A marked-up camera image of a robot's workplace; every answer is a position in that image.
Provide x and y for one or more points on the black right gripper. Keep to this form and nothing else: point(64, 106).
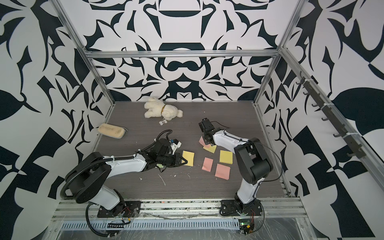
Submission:
point(203, 136)

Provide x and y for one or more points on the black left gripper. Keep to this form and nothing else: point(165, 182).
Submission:
point(177, 160)

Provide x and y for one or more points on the yellow memo pad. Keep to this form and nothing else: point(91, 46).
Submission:
point(189, 157)

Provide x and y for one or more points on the large pink memo pad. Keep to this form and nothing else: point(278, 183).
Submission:
point(222, 172)

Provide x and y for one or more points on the torn pink memo page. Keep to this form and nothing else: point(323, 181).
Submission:
point(202, 142)

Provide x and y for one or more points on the torn yellow memo page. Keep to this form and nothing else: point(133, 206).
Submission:
point(210, 149)

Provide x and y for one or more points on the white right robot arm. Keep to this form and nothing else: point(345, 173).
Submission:
point(253, 161)

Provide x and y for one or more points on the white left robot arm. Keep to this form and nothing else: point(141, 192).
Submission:
point(86, 182)

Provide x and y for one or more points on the cream plush teddy bear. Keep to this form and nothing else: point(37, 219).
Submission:
point(158, 109)

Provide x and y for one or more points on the beige oval sponge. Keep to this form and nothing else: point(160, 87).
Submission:
point(112, 131)

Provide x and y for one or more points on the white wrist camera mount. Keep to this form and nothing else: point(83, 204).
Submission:
point(175, 144)

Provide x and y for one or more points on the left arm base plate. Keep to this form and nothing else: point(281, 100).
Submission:
point(127, 210)

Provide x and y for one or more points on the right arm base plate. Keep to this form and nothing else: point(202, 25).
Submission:
point(231, 208)

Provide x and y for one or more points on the black wall hook rack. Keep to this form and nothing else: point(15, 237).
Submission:
point(334, 116)

